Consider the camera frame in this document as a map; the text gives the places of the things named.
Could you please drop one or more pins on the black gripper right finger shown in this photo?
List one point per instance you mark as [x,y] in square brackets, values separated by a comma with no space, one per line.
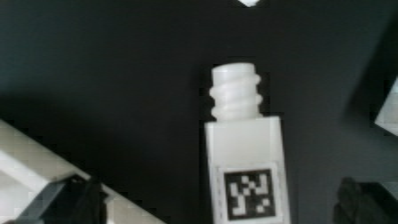
[366,202]

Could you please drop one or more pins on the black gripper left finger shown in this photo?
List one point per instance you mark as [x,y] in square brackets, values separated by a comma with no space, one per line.
[74,202]

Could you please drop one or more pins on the white square tabletop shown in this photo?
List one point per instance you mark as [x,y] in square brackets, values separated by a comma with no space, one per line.
[30,168]

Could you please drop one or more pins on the white leg with tag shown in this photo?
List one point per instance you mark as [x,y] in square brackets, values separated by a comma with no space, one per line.
[245,153]

